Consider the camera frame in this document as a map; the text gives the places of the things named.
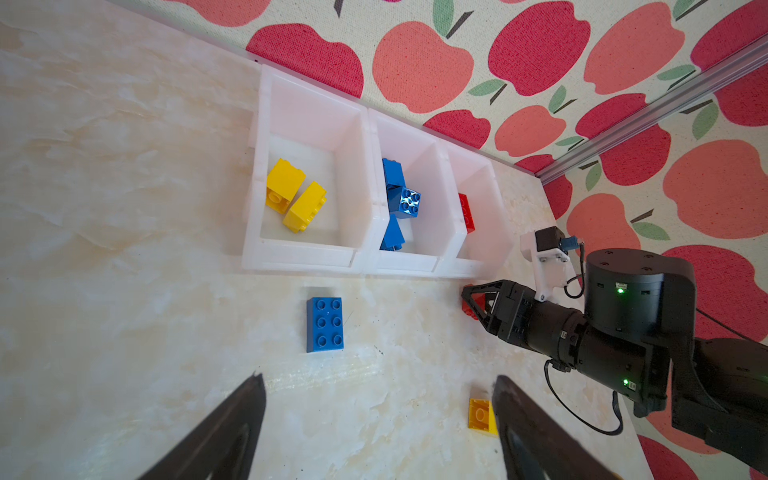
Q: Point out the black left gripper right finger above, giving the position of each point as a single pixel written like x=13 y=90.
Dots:
x=534 y=445

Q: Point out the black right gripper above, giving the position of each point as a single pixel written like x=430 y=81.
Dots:
x=511 y=312

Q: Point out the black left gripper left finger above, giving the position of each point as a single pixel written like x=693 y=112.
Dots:
x=223 y=445

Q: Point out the small red lego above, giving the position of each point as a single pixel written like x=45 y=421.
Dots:
x=467 y=306

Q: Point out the yellow lego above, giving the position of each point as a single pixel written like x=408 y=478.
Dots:
x=305 y=208
x=283 y=183
x=481 y=417

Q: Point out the blue lego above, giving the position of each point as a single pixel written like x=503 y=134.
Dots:
x=403 y=202
x=393 y=175
x=393 y=239
x=324 y=324

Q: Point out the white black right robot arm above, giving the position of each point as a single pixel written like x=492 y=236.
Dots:
x=636 y=336

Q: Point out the white right plastic bin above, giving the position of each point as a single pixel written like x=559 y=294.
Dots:
x=486 y=249

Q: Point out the white plastic bin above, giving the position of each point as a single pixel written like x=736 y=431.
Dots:
x=486 y=249
x=324 y=140
x=435 y=236

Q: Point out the white middle plastic bin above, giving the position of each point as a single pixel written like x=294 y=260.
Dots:
x=435 y=236

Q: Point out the white left plastic bin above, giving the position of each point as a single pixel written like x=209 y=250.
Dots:
x=324 y=140

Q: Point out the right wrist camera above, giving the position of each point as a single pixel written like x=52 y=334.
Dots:
x=557 y=260

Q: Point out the aluminium right frame post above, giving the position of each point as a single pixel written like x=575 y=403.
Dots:
x=714 y=79

